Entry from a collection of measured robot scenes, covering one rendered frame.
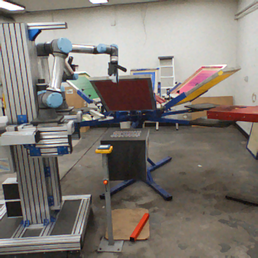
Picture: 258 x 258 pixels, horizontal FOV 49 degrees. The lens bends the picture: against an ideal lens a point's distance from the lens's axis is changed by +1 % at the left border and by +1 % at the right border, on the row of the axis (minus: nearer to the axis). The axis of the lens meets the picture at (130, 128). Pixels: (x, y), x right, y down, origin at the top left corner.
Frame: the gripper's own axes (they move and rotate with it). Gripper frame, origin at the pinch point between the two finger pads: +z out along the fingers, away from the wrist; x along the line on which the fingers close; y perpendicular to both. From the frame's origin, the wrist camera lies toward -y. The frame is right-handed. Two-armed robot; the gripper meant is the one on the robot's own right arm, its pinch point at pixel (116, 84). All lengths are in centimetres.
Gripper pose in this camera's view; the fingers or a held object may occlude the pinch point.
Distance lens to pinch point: 250.1
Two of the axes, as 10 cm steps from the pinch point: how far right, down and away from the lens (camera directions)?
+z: 0.1, 10.0, -0.6
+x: -1.5, -0.6, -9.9
